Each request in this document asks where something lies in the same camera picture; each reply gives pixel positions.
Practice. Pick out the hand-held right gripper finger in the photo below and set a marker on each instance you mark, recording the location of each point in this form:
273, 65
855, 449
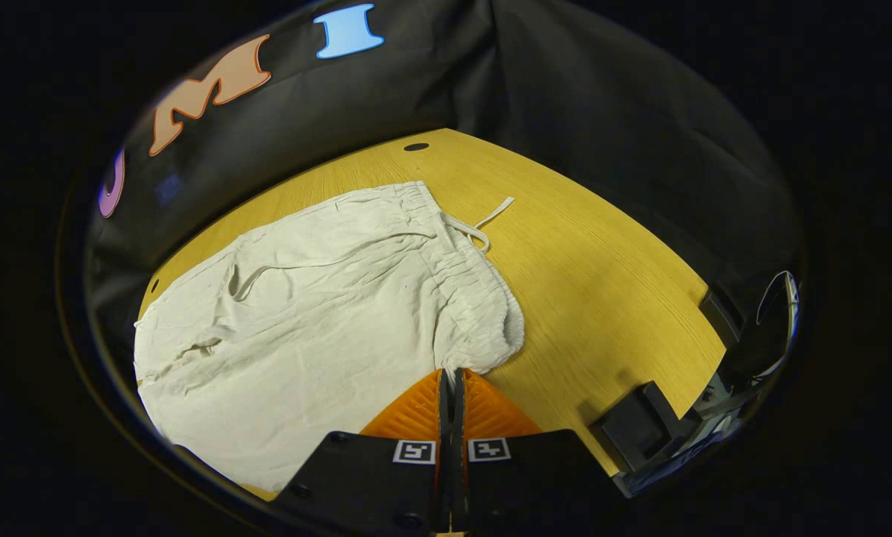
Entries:
459, 447
445, 447

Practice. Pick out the white jeans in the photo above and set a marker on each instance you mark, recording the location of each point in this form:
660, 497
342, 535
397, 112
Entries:
304, 321

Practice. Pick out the black block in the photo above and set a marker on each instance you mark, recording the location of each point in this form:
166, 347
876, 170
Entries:
640, 429

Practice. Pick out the black backdrop cloth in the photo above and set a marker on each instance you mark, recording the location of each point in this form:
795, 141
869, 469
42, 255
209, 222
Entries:
565, 89

